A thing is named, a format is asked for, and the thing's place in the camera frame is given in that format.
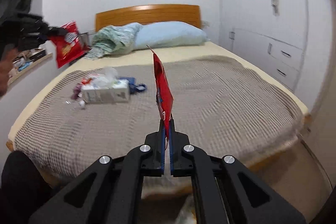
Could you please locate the person's left hand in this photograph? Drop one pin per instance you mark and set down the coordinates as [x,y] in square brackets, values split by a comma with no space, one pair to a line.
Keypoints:
[5,68]

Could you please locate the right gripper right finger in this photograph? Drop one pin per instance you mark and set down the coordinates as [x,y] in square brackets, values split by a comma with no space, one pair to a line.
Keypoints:
[224,189]

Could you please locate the white lined trash bin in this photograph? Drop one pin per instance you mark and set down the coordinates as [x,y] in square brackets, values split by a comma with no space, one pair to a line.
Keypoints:
[187,213]

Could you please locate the clutter on window sill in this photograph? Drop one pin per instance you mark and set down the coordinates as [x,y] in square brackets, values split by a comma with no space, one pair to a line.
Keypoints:
[25,59]

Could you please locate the person's black trouser legs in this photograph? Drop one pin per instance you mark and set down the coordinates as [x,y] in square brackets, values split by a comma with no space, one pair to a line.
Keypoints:
[23,189]

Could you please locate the clear plastic jar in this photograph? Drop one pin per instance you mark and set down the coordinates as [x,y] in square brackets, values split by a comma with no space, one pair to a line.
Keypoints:
[105,78]

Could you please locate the green floral quilt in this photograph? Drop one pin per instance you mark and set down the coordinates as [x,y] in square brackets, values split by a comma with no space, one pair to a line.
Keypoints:
[113,40]

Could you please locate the light blue pillow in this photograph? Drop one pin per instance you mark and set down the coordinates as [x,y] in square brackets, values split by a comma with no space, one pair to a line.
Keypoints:
[169,34]

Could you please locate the white milk carton box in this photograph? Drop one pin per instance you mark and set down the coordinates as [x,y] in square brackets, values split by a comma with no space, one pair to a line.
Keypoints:
[117,93]

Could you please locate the red snack wrapper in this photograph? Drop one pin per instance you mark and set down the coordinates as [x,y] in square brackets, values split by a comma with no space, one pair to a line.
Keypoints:
[164,98]

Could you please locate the red chip bag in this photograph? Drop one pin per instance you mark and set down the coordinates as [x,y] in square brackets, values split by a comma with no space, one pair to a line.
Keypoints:
[68,42]

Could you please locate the clear plastic water bottle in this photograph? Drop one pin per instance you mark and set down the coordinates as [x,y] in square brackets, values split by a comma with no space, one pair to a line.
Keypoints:
[81,104]

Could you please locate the purple cloth scrunchie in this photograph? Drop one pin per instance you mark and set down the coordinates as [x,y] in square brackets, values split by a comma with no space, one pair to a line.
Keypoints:
[76,91]

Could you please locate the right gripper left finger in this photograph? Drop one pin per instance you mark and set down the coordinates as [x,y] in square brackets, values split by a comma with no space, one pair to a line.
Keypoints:
[109,190]

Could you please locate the white built-in wardrobe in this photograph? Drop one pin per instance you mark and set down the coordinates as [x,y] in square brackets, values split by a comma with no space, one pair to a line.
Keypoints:
[270,34]

